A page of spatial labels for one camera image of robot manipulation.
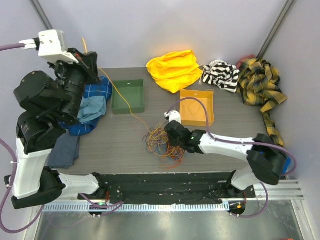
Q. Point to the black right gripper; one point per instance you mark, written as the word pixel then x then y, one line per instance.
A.
pixel 173 143

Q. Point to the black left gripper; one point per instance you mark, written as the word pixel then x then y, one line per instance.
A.
pixel 87 64

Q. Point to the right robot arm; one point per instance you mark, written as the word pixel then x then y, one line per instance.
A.
pixel 266 161

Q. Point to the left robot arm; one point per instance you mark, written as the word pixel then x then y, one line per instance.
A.
pixel 48 103

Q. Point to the yellow plastic bin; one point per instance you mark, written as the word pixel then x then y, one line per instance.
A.
pixel 192 112

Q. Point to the blue plaid cloth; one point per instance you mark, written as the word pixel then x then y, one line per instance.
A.
pixel 104 88

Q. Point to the light blue cloth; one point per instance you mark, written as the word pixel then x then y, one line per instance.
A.
pixel 92 108

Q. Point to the green plastic bin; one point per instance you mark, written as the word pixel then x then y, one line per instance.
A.
pixel 130 97

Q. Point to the yellow cloth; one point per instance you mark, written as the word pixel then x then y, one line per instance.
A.
pixel 175 71

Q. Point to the black white striped cloth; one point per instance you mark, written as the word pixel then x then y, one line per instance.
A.
pixel 221 74

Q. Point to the grey folded cloth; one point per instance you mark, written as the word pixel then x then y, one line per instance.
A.
pixel 65 152

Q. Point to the yellow black plaid shirt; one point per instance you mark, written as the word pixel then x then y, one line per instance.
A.
pixel 259 85

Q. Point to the bright blue cloth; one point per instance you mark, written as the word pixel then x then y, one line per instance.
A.
pixel 286 165

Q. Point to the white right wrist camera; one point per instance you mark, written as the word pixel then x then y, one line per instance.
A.
pixel 173 115

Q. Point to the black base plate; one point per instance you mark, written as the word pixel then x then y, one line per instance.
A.
pixel 195 188

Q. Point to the aluminium frame rail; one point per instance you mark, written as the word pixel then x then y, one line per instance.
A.
pixel 286 190

